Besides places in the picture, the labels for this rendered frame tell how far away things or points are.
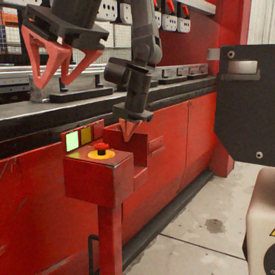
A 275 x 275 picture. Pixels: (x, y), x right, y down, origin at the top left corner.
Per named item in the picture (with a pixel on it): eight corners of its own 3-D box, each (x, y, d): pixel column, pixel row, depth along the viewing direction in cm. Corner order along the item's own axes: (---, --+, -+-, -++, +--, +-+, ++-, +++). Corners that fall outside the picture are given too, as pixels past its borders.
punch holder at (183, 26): (180, 31, 176) (181, 1, 171) (167, 32, 180) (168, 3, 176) (189, 33, 188) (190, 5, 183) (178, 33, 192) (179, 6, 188)
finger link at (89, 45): (24, 74, 42) (40, 10, 37) (58, 72, 48) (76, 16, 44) (58, 99, 40) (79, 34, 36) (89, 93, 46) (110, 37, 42)
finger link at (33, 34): (8, 76, 39) (23, 7, 35) (46, 73, 45) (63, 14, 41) (43, 101, 37) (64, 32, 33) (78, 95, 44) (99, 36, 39)
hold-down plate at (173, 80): (166, 84, 162) (166, 79, 161) (158, 84, 165) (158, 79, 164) (187, 80, 186) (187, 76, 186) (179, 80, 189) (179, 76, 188)
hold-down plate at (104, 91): (60, 103, 98) (59, 94, 97) (49, 102, 101) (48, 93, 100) (113, 94, 122) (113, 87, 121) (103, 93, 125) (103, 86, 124)
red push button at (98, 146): (103, 160, 73) (103, 146, 72) (91, 158, 75) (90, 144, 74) (111, 155, 77) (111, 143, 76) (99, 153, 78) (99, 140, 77)
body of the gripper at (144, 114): (122, 107, 84) (127, 83, 82) (153, 119, 81) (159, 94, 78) (110, 111, 79) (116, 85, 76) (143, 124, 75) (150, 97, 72)
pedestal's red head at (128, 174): (115, 210, 71) (113, 142, 66) (64, 196, 78) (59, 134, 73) (147, 180, 89) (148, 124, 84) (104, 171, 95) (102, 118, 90)
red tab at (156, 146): (151, 156, 142) (152, 143, 140) (148, 155, 143) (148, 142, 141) (165, 148, 154) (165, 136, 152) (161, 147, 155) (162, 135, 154)
